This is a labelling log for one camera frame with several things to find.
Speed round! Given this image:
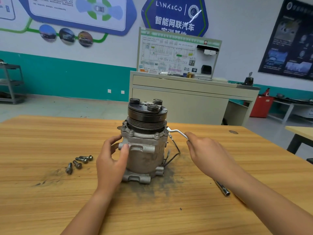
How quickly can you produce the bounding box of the person's left hand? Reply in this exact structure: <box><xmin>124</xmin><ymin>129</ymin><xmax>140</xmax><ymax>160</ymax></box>
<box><xmin>95</xmin><ymin>134</ymin><xmax>130</xmax><ymax>196</ymax></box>

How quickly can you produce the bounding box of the person's right hand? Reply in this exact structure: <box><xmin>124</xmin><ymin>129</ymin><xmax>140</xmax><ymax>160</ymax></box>
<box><xmin>184</xmin><ymin>132</ymin><xmax>240</xmax><ymax>181</ymax></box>

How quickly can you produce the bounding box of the silver combination wrench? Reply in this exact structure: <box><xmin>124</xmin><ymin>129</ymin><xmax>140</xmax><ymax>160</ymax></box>
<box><xmin>166</xmin><ymin>127</ymin><xmax>189</xmax><ymax>141</ymax></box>

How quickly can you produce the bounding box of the grey metal compressor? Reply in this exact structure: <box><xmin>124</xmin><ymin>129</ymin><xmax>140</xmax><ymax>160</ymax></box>
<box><xmin>118</xmin><ymin>98</ymin><xmax>181</xmax><ymax>184</ymax></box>

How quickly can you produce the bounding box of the person's right forearm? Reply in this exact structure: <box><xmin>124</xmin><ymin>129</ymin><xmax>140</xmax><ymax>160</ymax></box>
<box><xmin>222</xmin><ymin>166</ymin><xmax>313</xmax><ymax>235</ymax></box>

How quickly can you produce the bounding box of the person's left forearm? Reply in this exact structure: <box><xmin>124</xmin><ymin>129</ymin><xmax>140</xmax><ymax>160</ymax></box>
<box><xmin>61</xmin><ymin>188</ymin><xmax>118</xmax><ymax>235</ymax></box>

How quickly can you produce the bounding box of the silver L-shaped socket wrench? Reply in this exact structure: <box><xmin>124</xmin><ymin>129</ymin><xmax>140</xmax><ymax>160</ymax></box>
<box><xmin>214</xmin><ymin>180</ymin><xmax>231</xmax><ymax>197</ymax></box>

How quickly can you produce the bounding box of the beige workbench cabinet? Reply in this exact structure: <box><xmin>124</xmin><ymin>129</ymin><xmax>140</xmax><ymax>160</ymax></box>
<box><xmin>128</xmin><ymin>71</ymin><xmax>261</xmax><ymax>126</ymax></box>

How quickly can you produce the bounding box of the red cabinet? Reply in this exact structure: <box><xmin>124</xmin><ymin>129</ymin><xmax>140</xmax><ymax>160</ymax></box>
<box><xmin>249</xmin><ymin>94</ymin><xmax>275</xmax><ymax>118</ymax></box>

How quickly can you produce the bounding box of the small black device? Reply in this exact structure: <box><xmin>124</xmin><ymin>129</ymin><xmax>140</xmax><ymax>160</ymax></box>
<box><xmin>244</xmin><ymin>72</ymin><xmax>255</xmax><ymax>86</ymax></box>

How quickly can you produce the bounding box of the wooden side table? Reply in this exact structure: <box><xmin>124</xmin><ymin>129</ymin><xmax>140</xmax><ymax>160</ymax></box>
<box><xmin>285</xmin><ymin>126</ymin><xmax>313</xmax><ymax>155</ymax></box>

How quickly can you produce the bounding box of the white wiring display board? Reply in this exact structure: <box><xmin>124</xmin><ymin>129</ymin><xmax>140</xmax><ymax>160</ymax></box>
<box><xmin>137</xmin><ymin>27</ymin><xmax>223</xmax><ymax>80</ymax></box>

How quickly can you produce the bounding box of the grey metal shelf cart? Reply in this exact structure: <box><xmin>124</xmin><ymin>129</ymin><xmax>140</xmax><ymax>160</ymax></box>
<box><xmin>0</xmin><ymin>60</ymin><xmax>26</xmax><ymax>105</ymax></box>

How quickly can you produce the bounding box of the blue rounded infographic panel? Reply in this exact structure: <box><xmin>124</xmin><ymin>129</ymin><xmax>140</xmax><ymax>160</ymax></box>
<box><xmin>16</xmin><ymin>0</ymin><xmax>138</xmax><ymax>37</ymax></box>

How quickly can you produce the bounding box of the round photo wall decal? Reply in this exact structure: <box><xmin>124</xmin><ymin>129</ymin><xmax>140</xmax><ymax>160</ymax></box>
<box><xmin>77</xmin><ymin>31</ymin><xmax>94</xmax><ymax>48</ymax></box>
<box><xmin>39</xmin><ymin>24</ymin><xmax>57</xmax><ymax>43</ymax></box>
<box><xmin>59</xmin><ymin>28</ymin><xmax>76</xmax><ymax>45</ymax></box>

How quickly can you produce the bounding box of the dark wall poster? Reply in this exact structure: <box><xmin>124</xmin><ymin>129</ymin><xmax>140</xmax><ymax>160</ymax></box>
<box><xmin>258</xmin><ymin>0</ymin><xmax>313</xmax><ymax>80</ymax></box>

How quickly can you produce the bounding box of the blue hexagon wall sign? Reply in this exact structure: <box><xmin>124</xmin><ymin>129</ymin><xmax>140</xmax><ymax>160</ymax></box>
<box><xmin>141</xmin><ymin>0</ymin><xmax>209</xmax><ymax>37</ymax></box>

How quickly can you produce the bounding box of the white infographic wall panel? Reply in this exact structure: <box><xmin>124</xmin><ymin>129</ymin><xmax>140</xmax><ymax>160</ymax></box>
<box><xmin>0</xmin><ymin>0</ymin><xmax>16</xmax><ymax>21</ymax></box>

